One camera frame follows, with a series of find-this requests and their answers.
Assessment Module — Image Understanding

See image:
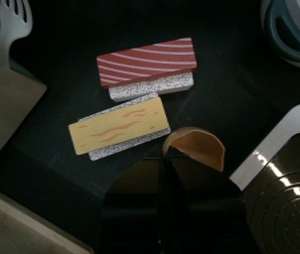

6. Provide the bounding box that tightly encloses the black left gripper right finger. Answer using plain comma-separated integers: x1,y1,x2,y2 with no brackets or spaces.
165,146,261,254

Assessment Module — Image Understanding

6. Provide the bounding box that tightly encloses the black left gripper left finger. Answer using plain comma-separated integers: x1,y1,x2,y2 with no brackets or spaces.
95,158,163,254

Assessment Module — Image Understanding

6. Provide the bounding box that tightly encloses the yellow egg sushi toy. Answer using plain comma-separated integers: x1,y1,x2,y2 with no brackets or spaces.
67,92,173,162

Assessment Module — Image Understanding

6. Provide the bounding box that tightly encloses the grey toy cutting board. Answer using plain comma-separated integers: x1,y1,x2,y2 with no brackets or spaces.
0,36,50,168

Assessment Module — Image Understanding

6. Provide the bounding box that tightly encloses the red tuna sushi toy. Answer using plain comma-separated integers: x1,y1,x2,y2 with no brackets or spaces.
95,37,199,103

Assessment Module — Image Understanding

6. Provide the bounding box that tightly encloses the white plastic toy fork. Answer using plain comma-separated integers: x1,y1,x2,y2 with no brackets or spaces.
0,0,35,66

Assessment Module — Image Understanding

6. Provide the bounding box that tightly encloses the black toy stove with white frame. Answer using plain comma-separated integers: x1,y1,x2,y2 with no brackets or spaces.
228,102,300,254

